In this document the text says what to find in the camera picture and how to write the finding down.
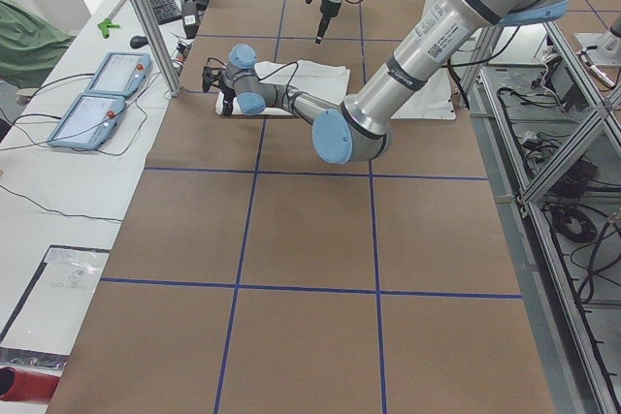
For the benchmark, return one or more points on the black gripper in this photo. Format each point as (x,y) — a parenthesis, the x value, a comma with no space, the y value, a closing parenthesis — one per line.
(227,95)
(327,10)

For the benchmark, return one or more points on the white long-sleeve printed shirt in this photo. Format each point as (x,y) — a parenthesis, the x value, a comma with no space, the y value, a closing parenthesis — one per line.
(326,82)

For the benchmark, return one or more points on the black power adapter with label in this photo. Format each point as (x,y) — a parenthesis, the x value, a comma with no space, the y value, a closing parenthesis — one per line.
(190,19)

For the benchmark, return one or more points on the upper blue teach pendant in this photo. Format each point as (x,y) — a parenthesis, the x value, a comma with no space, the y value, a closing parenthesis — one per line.
(120,74)

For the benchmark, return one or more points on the blue teach pendant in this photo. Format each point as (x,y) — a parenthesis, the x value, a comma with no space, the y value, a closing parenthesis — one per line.
(89,121)
(120,74)

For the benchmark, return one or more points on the black computer mouse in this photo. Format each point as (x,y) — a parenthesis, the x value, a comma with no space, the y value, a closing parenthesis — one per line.
(138,42)

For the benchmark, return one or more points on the black keyboard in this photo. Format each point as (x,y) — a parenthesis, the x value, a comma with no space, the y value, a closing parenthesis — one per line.
(165,11)

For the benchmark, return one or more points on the lower blue teach pendant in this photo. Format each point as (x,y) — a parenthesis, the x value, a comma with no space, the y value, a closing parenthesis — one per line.
(89,121)

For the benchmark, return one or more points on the green plastic clamp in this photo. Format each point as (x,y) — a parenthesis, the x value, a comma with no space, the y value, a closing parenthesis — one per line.
(106,26)

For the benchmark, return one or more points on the green cloth on chair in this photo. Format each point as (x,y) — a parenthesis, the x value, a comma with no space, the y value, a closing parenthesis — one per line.
(31,47)

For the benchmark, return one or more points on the clear plastic document sleeve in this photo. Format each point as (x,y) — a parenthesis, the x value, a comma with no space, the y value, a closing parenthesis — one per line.
(43,326)

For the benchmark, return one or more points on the red cylinder object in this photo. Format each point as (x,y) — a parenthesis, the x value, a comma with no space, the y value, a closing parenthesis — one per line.
(19,385)

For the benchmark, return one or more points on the aluminium frame post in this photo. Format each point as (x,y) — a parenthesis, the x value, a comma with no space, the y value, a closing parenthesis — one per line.
(158,48)

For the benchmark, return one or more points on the white camera mast base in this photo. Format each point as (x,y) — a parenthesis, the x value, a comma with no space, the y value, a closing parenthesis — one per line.
(433,101)

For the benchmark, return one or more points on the aluminium truss frame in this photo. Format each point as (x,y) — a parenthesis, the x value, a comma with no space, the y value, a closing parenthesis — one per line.
(545,100)

